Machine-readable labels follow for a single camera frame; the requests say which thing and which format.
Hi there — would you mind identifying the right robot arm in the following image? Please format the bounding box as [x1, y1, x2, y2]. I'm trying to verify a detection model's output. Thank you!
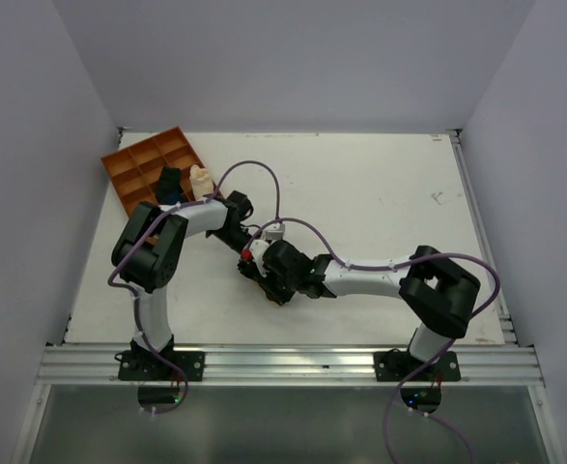
[238, 240, 480, 380]

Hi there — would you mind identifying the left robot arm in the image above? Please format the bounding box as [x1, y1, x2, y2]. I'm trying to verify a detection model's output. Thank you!
[107, 191, 253, 380]

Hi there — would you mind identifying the rolled beige underwear in tray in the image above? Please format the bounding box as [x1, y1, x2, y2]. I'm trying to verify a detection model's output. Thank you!
[189, 164, 214, 200]

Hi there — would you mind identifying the rolled navy underwear in tray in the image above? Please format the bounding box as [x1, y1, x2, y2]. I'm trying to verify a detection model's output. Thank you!
[159, 191, 186, 205]

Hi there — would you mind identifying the rolled black underwear in tray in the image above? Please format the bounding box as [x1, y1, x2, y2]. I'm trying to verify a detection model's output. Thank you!
[155, 166, 182, 202]

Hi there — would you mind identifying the orange compartment tray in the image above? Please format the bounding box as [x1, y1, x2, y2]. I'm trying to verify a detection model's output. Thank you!
[100, 127, 205, 217]

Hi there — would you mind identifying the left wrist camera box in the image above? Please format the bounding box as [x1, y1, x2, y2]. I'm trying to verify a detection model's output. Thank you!
[261, 222, 285, 242]

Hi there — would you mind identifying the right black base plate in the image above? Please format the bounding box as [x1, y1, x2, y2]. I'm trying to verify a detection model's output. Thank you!
[373, 349, 462, 382]

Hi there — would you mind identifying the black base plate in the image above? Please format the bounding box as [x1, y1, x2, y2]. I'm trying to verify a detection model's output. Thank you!
[373, 349, 462, 382]
[114, 350, 205, 382]

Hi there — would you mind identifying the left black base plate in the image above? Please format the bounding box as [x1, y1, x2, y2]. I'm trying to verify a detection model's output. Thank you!
[114, 350, 205, 382]

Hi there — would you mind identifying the aluminium right side rail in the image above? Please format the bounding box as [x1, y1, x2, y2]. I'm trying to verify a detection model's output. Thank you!
[447, 130, 519, 346]

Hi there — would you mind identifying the aluminium rail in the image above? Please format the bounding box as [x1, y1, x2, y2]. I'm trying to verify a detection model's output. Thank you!
[447, 130, 519, 346]
[36, 344, 544, 387]

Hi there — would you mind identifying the aluminium front rail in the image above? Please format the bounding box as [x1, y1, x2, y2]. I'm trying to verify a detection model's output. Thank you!
[36, 344, 544, 387]

